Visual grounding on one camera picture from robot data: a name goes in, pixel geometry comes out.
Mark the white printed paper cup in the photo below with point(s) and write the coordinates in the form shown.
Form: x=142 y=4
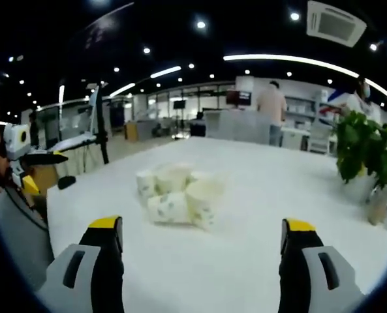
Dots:
x=199 y=176
x=172 y=177
x=204 y=202
x=145 y=184
x=167 y=208

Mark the pale bottle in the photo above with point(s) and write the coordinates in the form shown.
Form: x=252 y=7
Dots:
x=377 y=205

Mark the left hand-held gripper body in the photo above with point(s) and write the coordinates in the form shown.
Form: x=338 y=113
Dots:
x=15 y=143

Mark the cardboard box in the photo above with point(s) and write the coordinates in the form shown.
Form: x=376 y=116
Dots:
x=132 y=132

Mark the grey counter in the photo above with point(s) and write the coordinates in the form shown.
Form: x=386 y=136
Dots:
x=237 y=127

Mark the dark red monitor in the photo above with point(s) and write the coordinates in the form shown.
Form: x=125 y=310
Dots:
x=239 y=98

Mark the green leafy plant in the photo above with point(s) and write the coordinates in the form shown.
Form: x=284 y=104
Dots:
x=366 y=146

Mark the person's grey top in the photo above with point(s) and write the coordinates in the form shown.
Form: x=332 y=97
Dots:
x=20 y=238

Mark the small black object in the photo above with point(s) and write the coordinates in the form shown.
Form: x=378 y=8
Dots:
x=66 y=182

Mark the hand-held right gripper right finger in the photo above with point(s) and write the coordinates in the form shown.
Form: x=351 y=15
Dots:
x=304 y=280

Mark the white tilted panel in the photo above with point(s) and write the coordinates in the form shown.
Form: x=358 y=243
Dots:
x=72 y=141

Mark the white chair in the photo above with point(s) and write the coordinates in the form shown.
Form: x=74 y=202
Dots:
x=318 y=140

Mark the long ceiling light strip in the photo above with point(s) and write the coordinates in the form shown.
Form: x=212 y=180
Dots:
x=294 y=59

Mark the black chair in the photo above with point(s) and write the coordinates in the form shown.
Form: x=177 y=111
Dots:
x=198 y=127

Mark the white table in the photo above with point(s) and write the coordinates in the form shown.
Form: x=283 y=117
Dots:
x=245 y=261

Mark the black stand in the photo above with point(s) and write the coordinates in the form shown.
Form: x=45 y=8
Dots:
x=102 y=130

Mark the ceiling air conditioner unit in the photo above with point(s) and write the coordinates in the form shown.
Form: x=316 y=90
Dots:
x=336 y=23

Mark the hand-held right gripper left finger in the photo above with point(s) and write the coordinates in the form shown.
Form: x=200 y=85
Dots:
x=82 y=283

